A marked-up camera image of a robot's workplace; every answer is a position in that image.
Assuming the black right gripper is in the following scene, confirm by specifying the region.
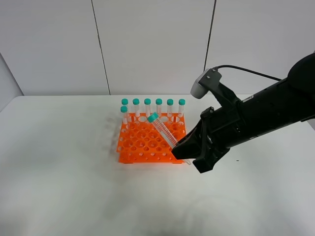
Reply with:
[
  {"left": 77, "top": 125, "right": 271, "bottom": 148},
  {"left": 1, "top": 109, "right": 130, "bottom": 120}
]
[{"left": 171, "top": 106, "right": 244, "bottom": 173}]

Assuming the teal-capped clear test tube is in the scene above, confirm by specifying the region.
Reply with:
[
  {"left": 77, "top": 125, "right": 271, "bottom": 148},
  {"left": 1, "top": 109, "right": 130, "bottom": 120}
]
[{"left": 147, "top": 113, "right": 187, "bottom": 150}]

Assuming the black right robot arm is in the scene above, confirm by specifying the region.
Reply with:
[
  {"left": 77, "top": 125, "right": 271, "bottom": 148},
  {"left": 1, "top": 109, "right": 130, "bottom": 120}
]
[{"left": 193, "top": 54, "right": 315, "bottom": 173}]

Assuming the teal-capped tube rightmost back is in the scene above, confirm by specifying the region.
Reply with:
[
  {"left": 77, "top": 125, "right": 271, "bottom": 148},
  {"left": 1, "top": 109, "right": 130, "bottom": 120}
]
[{"left": 178, "top": 99, "right": 186, "bottom": 117}]

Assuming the orange test tube rack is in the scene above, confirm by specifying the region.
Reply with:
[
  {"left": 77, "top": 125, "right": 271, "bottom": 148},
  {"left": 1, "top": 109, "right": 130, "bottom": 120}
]
[{"left": 116, "top": 113, "right": 184, "bottom": 164}]

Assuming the teal-capped tube second row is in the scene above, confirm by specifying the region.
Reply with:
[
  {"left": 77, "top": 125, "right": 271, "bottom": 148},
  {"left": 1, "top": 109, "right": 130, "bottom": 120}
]
[{"left": 120, "top": 106, "right": 128, "bottom": 124}]

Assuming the teal-capped tube leftmost back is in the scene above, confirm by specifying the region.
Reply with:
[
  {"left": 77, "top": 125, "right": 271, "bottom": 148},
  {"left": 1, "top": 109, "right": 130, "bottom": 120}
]
[{"left": 121, "top": 98, "right": 128, "bottom": 107}]

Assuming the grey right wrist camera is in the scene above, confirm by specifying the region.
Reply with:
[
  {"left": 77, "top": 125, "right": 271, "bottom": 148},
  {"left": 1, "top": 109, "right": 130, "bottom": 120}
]
[{"left": 190, "top": 68, "right": 241, "bottom": 109}]

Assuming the black right camera cable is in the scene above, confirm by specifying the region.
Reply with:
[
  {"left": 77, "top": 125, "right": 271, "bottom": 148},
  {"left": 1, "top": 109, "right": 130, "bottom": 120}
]
[{"left": 213, "top": 64, "right": 283, "bottom": 81}]

